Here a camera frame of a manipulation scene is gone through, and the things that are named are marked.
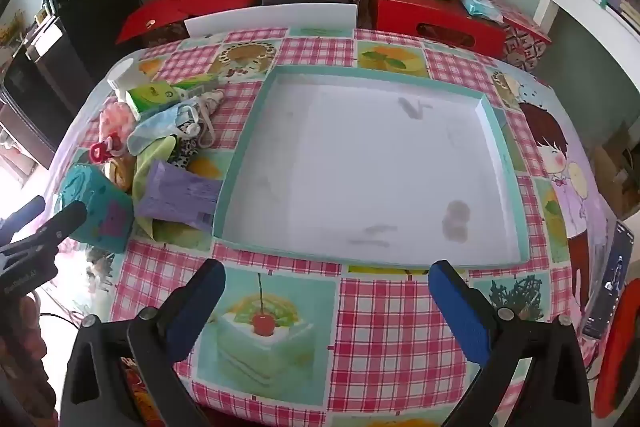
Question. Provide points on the white tray with teal rim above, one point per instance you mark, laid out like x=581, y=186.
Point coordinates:
x=360, y=167

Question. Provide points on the green cloth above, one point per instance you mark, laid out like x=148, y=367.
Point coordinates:
x=145, y=177

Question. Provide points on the dark cabinet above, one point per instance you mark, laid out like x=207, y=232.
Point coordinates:
x=40, y=77

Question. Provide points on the blue wet wipes pack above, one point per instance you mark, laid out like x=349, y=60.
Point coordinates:
x=480, y=4

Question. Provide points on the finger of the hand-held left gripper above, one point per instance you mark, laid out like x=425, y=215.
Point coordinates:
x=67, y=219
x=25, y=209

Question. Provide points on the black phone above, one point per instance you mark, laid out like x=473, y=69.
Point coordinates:
x=607, y=282

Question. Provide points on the red patterned box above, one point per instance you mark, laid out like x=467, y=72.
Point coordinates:
x=522, y=37

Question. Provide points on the blue face mask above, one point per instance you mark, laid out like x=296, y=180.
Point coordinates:
x=160, y=127

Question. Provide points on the white plastic bottle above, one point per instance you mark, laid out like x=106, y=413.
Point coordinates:
x=122, y=79

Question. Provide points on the white shelf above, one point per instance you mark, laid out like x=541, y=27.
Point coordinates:
x=565, y=2

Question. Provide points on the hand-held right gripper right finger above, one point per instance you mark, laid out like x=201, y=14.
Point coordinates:
x=460, y=312

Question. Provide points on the red plastic stool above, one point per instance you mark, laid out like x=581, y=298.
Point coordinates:
x=620, y=347

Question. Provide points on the red gift box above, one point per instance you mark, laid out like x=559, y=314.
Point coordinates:
x=430, y=17

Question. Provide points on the printed checkered tablecloth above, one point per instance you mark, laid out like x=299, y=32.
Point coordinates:
x=380, y=307

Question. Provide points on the pink white striped cloth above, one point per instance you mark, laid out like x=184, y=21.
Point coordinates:
x=115, y=119

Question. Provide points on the purple packet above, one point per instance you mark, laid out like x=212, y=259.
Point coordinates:
x=175, y=197

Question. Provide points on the leopard print scrunchie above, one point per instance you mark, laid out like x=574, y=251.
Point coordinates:
x=182, y=152

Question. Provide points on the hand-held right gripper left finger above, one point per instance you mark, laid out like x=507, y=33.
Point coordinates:
x=196, y=307

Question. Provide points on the brown cardboard box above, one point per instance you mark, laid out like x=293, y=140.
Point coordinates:
x=612, y=177

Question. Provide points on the teal cartoon box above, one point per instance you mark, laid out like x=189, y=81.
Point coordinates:
x=100, y=207

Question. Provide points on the red hair clip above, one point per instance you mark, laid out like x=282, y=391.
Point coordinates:
x=100, y=150

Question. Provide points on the white board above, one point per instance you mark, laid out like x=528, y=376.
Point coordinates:
x=270, y=19

